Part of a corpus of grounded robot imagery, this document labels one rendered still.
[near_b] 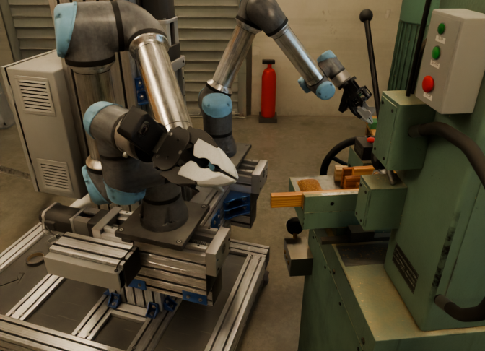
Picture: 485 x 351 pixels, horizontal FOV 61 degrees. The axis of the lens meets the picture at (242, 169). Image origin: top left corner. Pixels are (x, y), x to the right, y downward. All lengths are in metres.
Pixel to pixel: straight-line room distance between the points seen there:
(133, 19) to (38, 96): 0.57
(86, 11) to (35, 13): 3.51
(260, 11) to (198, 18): 2.52
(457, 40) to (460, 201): 0.30
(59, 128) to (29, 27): 3.13
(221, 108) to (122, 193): 0.85
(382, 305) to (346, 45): 3.32
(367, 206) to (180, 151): 0.55
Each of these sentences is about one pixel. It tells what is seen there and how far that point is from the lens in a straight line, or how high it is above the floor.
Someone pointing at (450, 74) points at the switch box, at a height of 1.39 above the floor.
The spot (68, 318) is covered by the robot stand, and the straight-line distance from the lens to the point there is 1.98.
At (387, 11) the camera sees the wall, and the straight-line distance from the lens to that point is 4.23.
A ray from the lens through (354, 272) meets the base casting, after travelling 1.20.
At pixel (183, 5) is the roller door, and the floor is 1.08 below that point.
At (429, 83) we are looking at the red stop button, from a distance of 0.81.
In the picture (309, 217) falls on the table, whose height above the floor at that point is 0.89.
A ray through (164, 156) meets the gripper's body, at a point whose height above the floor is 1.30.
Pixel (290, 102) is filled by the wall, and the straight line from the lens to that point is 4.29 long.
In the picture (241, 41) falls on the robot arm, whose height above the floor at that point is 1.24.
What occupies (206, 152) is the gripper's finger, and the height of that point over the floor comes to 1.32.
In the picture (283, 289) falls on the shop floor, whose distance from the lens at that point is 2.26.
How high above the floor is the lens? 1.58
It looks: 29 degrees down
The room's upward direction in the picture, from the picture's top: straight up
